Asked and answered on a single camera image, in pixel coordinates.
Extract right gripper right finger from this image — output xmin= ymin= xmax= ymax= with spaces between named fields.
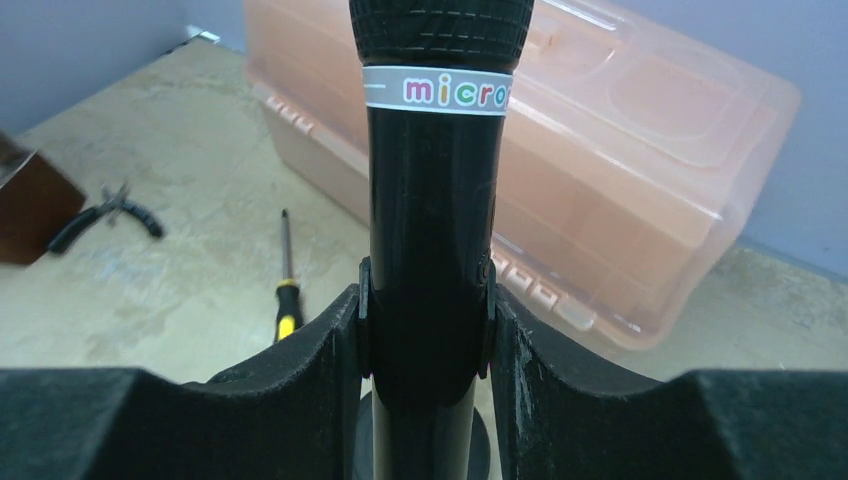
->
xmin=491 ymin=288 xmax=847 ymax=479

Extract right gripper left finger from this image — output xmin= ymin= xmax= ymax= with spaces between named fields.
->
xmin=1 ymin=286 xmax=361 ymax=479

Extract brown wooden metronome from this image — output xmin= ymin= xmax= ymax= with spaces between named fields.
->
xmin=1 ymin=133 xmax=87 ymax=266

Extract black microphone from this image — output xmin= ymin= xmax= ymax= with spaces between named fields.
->
xmin=348 ymin=0 xmax=537 ymax=480

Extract black yellow screwdriver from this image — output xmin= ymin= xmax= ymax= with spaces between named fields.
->
xmin=274 ymin=209 xmax=305 ymax=342

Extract pink plastic storage box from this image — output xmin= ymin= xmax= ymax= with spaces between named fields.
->
xmin=244 ymin=1 xmax=801 ymax=350

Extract black handled pliers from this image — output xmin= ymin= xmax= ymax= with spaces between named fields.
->
xmin=46 ymin=180 xmax=166 ymax=255

